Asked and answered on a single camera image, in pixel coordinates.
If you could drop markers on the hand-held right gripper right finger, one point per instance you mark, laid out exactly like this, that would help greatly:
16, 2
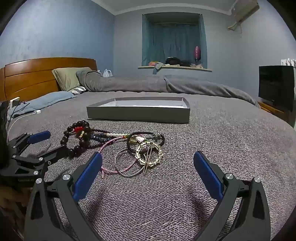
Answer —
208, 175

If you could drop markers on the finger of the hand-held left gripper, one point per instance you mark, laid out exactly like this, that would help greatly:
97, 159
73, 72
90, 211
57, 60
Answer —
39, 136
55, 154

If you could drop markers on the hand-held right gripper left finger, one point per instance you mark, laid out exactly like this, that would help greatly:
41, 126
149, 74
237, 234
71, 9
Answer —
89, 173

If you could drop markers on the pearl hair clip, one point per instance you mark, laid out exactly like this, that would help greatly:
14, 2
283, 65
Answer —
115, 134

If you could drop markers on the gold round hair clip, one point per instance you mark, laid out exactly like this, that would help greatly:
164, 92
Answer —
159, 155

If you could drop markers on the grey cardboard tray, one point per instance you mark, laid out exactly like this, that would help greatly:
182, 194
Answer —
138, 114

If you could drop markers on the blue pillow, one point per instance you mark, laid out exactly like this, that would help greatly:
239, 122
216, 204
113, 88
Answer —
50, 98

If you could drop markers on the white charger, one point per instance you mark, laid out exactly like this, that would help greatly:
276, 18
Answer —
14, 102

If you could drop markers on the grey bedspread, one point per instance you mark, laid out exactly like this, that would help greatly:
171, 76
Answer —
208, 129

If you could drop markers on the striped pillow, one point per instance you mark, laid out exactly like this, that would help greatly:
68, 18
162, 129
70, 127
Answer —
78, 90

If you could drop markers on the wooden headboard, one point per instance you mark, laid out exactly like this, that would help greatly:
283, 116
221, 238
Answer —
30, 74

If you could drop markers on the olive pillow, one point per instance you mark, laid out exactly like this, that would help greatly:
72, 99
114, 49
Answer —
67, 77

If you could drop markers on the wooden television stand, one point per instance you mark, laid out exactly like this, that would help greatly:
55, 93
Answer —
275, 112

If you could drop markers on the white plastic bag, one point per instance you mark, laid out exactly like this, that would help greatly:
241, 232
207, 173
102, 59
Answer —
107, 73

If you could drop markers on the grey duvet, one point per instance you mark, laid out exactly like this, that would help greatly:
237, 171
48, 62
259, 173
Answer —
143, 84

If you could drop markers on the windowsill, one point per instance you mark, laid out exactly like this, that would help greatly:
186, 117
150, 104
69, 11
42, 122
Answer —
185, 68

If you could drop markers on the pink cloth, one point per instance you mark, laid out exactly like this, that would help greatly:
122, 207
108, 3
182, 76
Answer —
197, 66

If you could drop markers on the black television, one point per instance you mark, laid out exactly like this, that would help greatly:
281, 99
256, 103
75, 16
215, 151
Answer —
275, 85

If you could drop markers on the grey hanging cloth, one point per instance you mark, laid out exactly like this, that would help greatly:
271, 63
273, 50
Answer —
157, 68

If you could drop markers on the dark clothes pile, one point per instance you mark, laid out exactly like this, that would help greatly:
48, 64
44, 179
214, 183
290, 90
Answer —
175, 61

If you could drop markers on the pink balloon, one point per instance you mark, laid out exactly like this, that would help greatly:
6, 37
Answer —
197, 52

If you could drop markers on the teal curtain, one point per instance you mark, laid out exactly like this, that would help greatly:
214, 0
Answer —
175, 39

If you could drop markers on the air conditioner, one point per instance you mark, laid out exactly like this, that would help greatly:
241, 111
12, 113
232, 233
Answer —
245, 11

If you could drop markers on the white wall hooks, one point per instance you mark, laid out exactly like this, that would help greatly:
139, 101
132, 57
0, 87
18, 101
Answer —
288, 62

